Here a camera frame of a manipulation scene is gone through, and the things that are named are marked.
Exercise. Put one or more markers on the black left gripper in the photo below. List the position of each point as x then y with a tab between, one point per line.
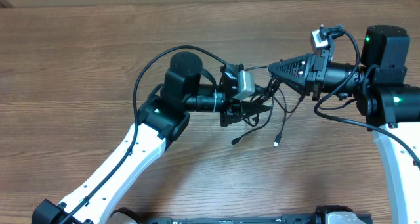
232	110

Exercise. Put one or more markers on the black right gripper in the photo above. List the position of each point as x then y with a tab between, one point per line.
307	83

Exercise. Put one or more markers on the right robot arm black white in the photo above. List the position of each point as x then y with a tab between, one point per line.
375	82

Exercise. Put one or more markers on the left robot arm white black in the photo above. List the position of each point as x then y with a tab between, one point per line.
196	81

